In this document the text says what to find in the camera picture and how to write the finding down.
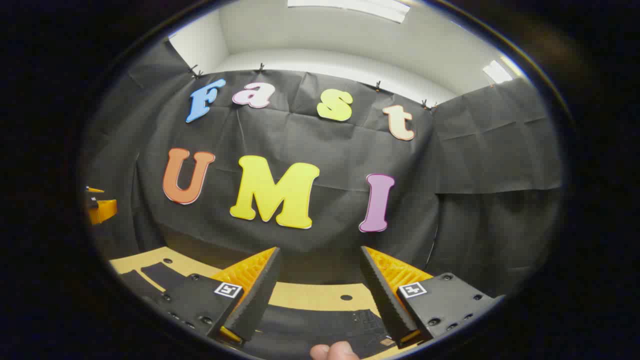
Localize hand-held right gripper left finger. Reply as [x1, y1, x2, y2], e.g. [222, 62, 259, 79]
[144, 246, 282, 347]

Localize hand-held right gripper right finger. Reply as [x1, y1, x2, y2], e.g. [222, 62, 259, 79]
[360, 245, 506, 350]

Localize black backdrop cloth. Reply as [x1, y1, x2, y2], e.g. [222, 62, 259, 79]
[82, 40, 566, 301]

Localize dark grey jeans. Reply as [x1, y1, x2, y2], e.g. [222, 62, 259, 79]
[120, 262, 401, 360]

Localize ceiling light panel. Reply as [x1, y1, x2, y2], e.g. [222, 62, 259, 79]
[287, 0, 411, 24]
[482, 60, 514, 84]

